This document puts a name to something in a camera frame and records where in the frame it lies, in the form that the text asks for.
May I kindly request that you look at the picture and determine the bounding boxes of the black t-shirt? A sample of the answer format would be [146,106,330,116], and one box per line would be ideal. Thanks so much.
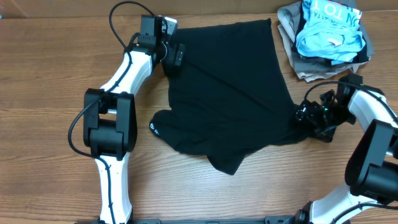
[149,19,308,175]

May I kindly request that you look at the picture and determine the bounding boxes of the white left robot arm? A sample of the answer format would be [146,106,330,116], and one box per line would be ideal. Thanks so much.
[83,16,185,223]

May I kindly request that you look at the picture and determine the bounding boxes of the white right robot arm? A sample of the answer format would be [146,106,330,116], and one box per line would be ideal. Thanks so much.
[288,74,397,224]

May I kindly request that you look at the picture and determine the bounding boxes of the grey folded garment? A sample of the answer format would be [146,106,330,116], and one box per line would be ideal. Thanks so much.
[277,1,374,82]

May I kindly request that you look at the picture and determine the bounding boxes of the light blue printed t-shirt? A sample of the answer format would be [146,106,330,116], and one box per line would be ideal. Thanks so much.
[295,0,366,66]

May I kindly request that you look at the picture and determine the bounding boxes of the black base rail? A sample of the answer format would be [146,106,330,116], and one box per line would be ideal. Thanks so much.
[74,214,352,224]

